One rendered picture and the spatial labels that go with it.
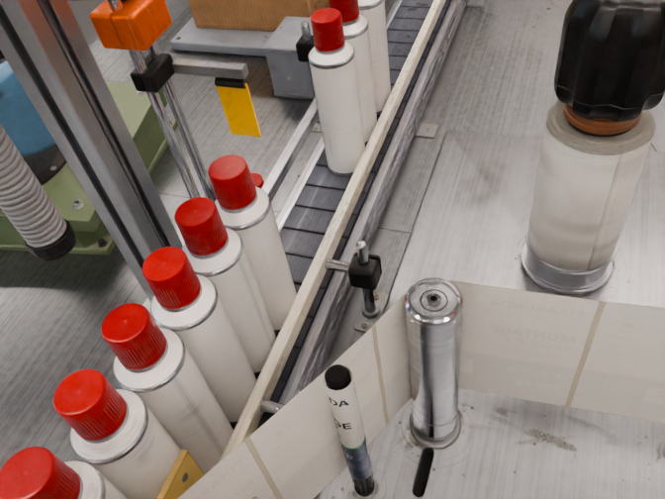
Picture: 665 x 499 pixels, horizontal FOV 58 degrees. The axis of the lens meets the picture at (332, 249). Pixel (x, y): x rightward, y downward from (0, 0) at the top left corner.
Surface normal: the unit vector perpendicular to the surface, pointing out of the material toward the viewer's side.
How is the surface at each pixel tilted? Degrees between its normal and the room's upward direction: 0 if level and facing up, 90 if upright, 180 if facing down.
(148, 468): 90
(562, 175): 87
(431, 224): 0
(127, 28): 90
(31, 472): 3
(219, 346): 90
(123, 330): 2
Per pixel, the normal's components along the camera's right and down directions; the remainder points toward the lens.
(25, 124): 0.77, 0.54
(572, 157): -0.68, 0.62
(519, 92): -0.13, -0.66
